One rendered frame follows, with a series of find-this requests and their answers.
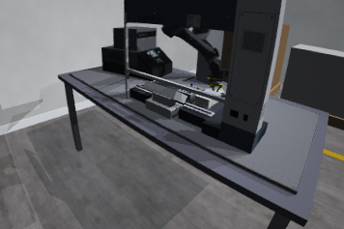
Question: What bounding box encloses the grey perforated base plate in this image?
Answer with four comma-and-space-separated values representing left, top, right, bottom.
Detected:
70, 68, 320, 195

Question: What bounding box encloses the grey block with round holes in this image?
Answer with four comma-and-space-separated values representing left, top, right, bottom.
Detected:
177, 89, 196, 101

